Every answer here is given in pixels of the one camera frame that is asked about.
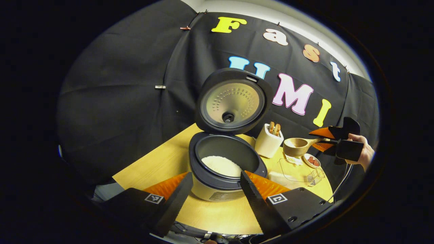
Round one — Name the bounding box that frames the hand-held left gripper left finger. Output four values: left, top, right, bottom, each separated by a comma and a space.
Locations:
98, 172, 194, 238

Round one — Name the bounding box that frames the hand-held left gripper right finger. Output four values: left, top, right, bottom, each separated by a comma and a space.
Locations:
240, 170, 333, 236

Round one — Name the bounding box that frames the metal wire chopstick holder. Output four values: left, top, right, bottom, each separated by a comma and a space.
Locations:
307, 168, 327, 187

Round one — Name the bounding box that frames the wooden spoon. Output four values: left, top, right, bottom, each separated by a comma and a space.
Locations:
283, 137, 326, 157

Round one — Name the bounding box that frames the dark grey rice cooker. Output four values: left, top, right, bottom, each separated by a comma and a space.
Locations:
189, 68, 274, 202

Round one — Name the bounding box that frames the white round plate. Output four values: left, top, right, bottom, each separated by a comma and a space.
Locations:
303, 153, 321, 169

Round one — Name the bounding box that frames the clear plastic container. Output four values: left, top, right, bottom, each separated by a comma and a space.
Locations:
268, 158, 317, 183

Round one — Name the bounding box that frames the white toaster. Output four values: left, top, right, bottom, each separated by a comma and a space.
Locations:
254, 123, 284, 159

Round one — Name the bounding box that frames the black backdrop cloth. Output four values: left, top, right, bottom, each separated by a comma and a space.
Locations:
56, 2, 379, 190

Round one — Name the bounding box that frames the white cable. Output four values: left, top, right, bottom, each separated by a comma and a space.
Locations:
327, 164, 353, 203

